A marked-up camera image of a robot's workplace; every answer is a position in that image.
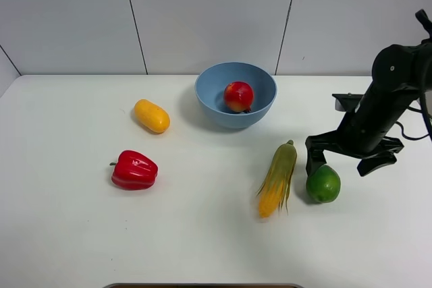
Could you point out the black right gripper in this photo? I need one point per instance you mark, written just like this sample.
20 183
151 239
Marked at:
362 132

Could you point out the green lime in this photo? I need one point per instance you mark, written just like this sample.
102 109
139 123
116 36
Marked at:
324 185

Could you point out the red pomegranate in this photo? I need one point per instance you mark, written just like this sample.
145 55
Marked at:
238 96

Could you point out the yellow mango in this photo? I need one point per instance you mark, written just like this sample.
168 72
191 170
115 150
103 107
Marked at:
152 116

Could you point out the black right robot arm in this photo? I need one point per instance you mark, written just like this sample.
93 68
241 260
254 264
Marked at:
400 75

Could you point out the blue plastic bowl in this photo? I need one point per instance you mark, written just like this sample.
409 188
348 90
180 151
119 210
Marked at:
211 83

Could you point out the corn cob with husk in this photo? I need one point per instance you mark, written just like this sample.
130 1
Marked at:
274 191

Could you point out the red bell pepper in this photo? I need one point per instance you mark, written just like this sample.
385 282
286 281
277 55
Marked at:
134 171

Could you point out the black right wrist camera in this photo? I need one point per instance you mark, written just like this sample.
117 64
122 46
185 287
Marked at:
346 102

